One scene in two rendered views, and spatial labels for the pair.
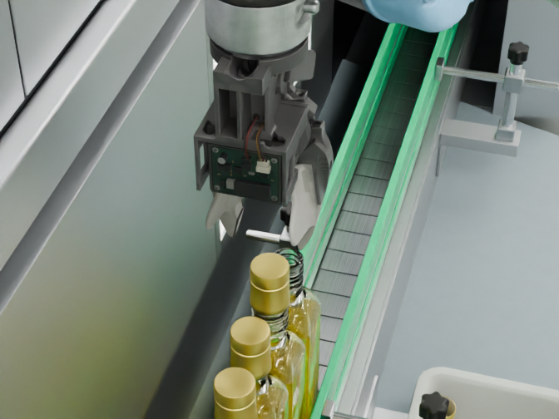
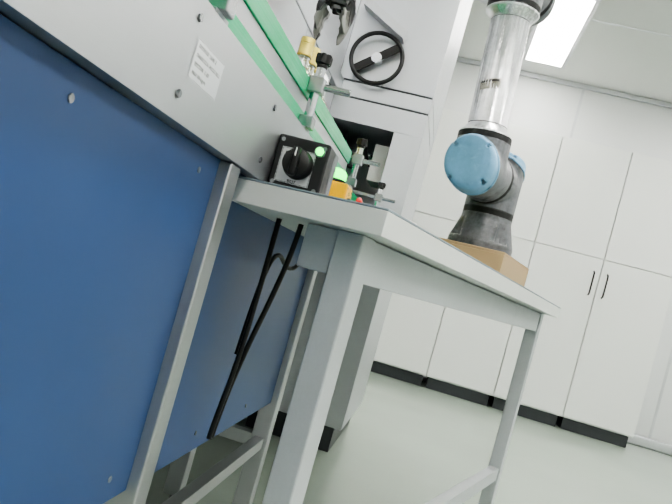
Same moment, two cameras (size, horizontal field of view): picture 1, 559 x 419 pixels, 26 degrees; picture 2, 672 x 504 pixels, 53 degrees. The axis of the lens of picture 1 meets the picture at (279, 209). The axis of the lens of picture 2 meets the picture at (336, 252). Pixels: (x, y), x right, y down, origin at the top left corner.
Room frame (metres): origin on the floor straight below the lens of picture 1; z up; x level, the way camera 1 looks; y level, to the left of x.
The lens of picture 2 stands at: (-0.97, 0.04, 0.66)
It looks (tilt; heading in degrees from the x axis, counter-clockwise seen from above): 2 degrees up; 354
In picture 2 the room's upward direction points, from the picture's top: 16 degrees clockwise
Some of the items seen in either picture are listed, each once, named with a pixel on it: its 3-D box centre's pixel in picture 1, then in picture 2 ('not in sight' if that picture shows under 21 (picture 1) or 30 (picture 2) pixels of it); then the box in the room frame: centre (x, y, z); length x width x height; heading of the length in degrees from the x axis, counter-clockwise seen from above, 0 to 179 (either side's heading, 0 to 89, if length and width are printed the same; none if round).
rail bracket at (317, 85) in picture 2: not in sight; (327, 95); (0.17, -0.01, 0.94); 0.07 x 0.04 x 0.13; 74
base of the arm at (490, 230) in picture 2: not in sight; (483, 231); (0.56, -0.45, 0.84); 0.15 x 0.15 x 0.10
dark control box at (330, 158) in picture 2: not in sight; (303, 171); (0.06, 0.00, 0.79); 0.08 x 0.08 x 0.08; 74
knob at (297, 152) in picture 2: not in sight; (296, 162); (0.00, 0.02, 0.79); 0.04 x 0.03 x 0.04; 74
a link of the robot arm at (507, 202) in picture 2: not in sight; (495, 182); (0.55, -0.45, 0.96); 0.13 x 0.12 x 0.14; 143
